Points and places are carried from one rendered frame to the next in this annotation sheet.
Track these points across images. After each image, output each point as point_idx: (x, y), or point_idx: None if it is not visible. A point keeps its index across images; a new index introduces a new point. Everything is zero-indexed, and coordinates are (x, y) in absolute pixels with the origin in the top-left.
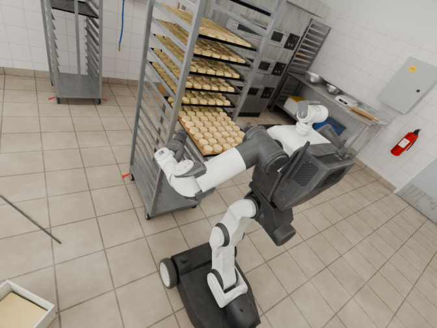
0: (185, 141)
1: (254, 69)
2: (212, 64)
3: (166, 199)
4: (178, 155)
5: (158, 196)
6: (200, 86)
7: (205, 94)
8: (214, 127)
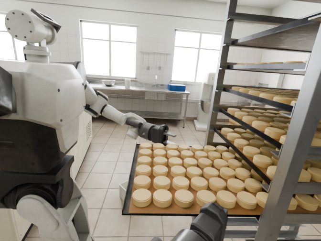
0: (158, 135)
1: (309, 68)
2: None
3: None
4: (132, 120)
5: None
6: (238, 113)
7: (272, 148)
8: (195, 163)
